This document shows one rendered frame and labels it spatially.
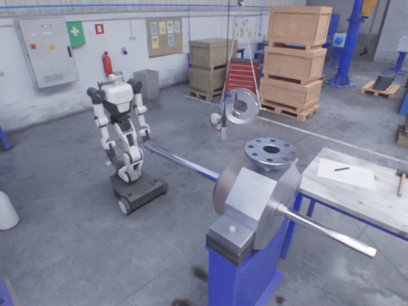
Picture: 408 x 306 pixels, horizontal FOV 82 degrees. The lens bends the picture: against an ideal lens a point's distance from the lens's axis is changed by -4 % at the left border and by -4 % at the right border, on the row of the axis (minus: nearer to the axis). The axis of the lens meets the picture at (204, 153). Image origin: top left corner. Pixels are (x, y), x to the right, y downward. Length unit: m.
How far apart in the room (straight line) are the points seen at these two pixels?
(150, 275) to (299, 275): 1.31
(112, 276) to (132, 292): 0.26
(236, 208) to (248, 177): 0.16
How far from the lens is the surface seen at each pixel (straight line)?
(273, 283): 2.40
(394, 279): 2.89
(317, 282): 2.54
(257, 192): 1.20
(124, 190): 3.06
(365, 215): 1.93
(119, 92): 2.54
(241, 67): 6.10
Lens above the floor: 2.01
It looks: 31 degrees down
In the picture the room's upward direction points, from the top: straight up
